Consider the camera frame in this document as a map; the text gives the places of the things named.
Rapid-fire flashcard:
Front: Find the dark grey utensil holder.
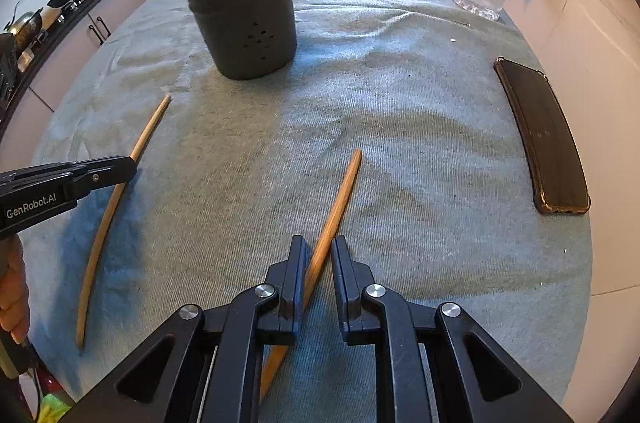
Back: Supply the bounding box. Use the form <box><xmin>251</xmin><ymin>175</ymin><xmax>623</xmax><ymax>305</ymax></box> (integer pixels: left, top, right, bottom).
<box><xmin>188</xmin><ymin>0</ymin><xmax>297</xmax><ymax>80</ymax></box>

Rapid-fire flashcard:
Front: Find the person's left hand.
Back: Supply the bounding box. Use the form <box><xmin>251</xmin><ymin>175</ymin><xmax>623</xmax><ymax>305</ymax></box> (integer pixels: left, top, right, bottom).
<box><xmin>0</xmin><ymin>235</ymin><xmax>30</xmax><ymax>344</ymax></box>

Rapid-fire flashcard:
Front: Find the black smartphone in case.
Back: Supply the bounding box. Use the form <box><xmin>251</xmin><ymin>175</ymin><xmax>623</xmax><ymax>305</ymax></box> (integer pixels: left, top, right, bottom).
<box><xmin>494</xmin><ymin>57</ymin><xmax>591</xmax><ymax>215</ymax></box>

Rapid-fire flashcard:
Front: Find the light green table cloth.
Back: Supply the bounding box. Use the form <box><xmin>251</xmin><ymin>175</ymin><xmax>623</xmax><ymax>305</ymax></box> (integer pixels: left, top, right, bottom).
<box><xmin>22</xmin><ymin>0</ymin><xmax>591</xmax><ymax>399</ymax></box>

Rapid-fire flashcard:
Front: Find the wooden chopstick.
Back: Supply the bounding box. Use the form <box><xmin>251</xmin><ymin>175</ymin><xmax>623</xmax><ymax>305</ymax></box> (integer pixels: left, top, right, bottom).
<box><xmin>259</xmin><ymin>149</ymin><xmax>362</xmax><ymax>400</ymax></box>
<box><xmin>75</xmin><ymin>93</ymin><xmax>173</xmax><ymax>351</ymax></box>

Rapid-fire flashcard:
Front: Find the steel pot with lid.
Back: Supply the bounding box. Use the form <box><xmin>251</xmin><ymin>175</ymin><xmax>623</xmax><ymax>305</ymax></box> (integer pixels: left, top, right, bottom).
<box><xmin>6</xmin><ymin>8</ymin><xmax>42</xmax><ymax>53</ymax></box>

